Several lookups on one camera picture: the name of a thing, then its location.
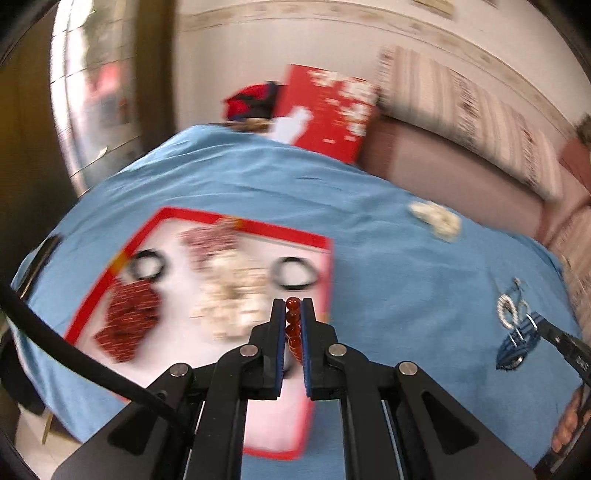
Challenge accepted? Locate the black cable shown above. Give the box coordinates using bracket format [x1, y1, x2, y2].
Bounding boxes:
[0, 283, 187, 430]

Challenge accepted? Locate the red white-dotted scrunchie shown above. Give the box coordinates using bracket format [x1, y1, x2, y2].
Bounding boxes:
[93, 280, 161, 363]

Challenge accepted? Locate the red rimmed white tray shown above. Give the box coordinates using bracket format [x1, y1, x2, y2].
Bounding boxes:
[64, 207, 332, 461]

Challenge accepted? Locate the red white plaid scrunchie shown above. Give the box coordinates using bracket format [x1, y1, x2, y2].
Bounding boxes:
[179, 218, 238, 270]

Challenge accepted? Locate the mauve sofa cushion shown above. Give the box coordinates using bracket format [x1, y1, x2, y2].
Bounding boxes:
[358, 115, 590, 245]

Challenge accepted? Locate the red floral gift box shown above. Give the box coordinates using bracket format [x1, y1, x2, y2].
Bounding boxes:
[269, 64, 378, 164]

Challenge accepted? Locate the red blue cloth bundle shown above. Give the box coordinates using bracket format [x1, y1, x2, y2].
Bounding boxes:
[224, 82, 281, 121]

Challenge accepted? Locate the black hair tie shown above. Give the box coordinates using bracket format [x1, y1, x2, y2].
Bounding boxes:
[127, 249, 168, 282]
[270, 256, 320, 292]

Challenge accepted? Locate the white pearl bracelet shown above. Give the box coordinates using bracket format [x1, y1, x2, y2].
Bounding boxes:
[496, 293, 531, 331]

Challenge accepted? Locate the blue cloth bedspread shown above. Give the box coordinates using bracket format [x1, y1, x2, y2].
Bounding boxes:
[29, 126, 580, 465]

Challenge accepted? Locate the cream dotted scrunchie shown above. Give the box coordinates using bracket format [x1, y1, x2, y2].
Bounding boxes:
[408, 201, 462, 243]

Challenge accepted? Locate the glass door window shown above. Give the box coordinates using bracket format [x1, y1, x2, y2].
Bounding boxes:
[50, 0, 143, 196]

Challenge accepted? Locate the red bead bracelet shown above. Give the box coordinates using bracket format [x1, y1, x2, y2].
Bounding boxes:
[284, 297, 305, 365]

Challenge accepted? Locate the striped beige pillow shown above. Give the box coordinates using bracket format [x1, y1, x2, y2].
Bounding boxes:
[377, 47, 563, 202]

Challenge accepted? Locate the person's right hand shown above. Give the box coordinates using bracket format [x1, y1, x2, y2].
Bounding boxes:
[551, 386, 590, 454]

